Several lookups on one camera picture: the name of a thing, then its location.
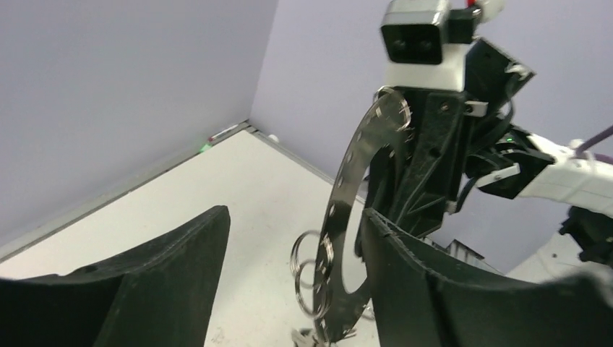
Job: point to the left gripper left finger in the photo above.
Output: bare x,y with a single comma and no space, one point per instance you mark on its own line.
160,293

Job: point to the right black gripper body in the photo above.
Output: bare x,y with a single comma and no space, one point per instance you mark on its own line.
491,76

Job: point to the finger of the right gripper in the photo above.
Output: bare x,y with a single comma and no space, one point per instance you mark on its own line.
413,179

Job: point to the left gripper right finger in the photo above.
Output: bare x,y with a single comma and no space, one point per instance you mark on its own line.
424,297

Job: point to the metal perforated ring plate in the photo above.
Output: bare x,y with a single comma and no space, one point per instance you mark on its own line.
336,310

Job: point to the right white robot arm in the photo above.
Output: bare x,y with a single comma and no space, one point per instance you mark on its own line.
523,164

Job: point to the red white marker pen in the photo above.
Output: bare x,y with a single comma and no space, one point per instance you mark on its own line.
222,133

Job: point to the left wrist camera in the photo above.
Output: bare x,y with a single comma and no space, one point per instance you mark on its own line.
420,52

